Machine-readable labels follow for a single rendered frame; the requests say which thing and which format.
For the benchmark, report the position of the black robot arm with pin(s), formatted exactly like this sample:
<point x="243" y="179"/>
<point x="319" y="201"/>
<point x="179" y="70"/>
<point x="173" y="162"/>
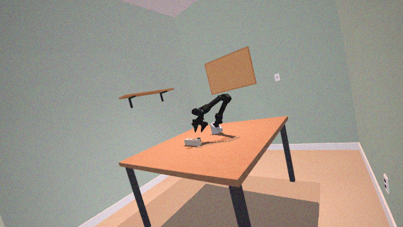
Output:
<point x="206" y="108"/>

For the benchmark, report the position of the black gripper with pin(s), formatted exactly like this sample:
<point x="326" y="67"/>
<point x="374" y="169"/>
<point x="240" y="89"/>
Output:
<point x="202" y="123"/>

